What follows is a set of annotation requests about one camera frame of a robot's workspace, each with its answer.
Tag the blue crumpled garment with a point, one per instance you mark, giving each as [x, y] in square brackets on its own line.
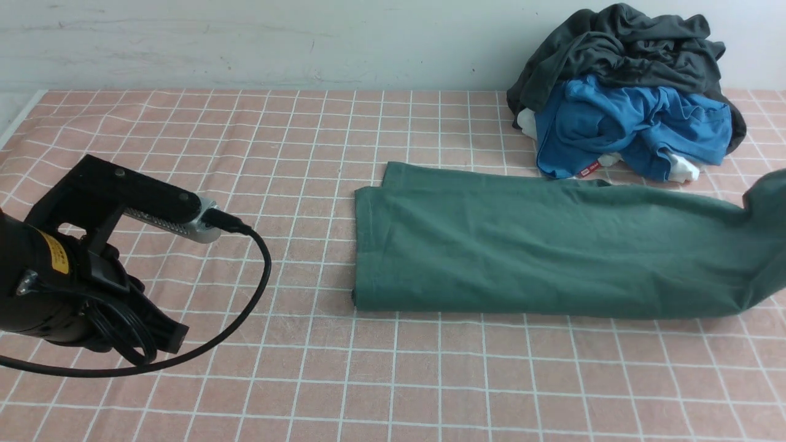
[583, 120]

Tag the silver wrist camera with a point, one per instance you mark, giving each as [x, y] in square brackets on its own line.
[195, 230]

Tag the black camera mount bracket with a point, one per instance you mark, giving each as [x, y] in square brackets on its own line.
[94, 194]

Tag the green long sleeve shirt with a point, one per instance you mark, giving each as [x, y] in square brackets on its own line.
[441, 240]

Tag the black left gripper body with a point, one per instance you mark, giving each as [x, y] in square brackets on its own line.
[120, 314]

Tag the pink checkered tablecloth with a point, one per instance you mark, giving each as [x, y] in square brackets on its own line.
[305, 366]

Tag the white crumpled garment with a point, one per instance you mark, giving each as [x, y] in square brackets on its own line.
[682, 170]

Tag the dark grey crumpled garment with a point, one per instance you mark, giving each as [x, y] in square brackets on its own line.
[622, 47]

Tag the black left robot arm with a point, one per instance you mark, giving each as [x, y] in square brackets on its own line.
[56, 289]

